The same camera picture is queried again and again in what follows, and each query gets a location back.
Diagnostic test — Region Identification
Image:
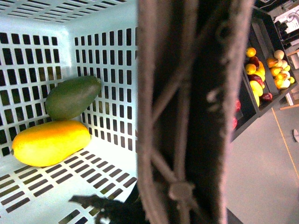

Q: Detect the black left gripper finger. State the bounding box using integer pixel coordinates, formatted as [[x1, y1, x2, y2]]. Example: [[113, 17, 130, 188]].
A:
[[69, 195, 142, 224]]

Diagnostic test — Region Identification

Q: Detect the yellow mango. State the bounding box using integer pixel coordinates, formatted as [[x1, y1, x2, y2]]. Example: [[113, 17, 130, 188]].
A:
[[12, 120, 91, 167]]

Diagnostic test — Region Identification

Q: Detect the green avocado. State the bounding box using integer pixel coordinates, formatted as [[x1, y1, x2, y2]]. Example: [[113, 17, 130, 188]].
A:
[[45, 76, 101, 120]]

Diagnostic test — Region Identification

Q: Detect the light blue plastic basket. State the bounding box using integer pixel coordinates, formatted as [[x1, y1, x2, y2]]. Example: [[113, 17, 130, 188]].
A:
[[0, 0, 138, 224]]

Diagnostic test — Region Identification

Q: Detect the black fruit display stand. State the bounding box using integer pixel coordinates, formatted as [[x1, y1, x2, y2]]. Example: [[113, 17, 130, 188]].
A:
[[232, 7, 298, 139]]

